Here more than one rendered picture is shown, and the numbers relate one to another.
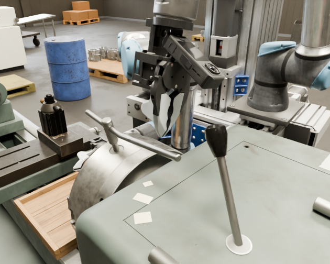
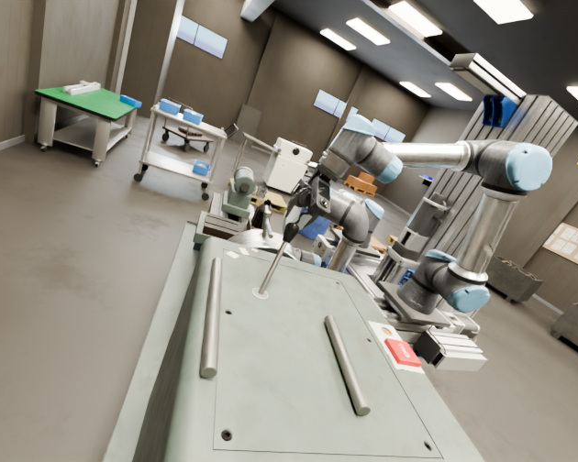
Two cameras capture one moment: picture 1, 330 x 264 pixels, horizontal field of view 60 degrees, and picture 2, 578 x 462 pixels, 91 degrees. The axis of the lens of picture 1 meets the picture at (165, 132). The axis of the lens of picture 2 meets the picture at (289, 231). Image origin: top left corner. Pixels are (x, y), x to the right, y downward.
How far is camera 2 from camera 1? 0.37 m
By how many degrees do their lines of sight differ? 24
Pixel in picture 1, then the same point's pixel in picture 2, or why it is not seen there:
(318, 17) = (472, 243)
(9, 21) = (303, 159)
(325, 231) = (314, 329)
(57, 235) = not seen: hidden behind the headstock
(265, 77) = (419, 274)
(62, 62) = not seen: hidden behind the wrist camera
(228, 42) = (414, 237)
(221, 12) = (421, 213)
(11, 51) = (291, 180)
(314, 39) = (464, 260)
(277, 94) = (422, 295)
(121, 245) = (210, 253)
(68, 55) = not seen: hidden behind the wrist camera
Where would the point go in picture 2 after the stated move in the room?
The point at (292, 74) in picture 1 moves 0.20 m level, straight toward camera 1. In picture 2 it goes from (438, 281) to (406, 281)
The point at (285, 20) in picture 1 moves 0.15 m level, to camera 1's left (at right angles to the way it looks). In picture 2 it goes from (571, 297) to (563, 294)
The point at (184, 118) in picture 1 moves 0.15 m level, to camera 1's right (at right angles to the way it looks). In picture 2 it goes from (336, 264) to (368, 285)
